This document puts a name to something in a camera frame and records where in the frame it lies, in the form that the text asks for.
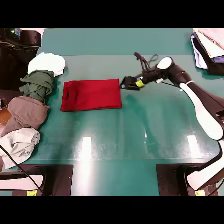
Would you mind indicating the white garment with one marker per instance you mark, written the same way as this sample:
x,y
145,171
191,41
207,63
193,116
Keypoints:
x,y
46,62

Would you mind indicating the light grey garment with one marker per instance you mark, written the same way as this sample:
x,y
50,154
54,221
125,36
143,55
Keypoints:
x,y
20,143

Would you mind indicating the black garment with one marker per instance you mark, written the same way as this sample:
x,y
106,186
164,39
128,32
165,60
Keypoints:
x,y
213,65

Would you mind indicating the pale pink garment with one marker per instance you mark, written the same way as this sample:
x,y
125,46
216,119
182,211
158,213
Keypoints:
x,y
211,38

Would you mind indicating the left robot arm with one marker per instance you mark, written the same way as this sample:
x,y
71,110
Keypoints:
x,y
20,182

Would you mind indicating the lilac garment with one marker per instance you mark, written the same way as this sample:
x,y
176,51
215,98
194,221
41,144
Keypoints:
x,y
200,60

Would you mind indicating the green garment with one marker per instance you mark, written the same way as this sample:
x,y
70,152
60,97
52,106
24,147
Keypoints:
x,y
37,85

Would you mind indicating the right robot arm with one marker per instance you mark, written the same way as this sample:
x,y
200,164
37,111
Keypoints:
x,y
200,106

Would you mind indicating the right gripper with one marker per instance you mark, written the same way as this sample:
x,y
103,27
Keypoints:
x,y
130,83

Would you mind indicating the red T-shirt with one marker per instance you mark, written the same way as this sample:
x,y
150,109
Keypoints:
x,y
91,95

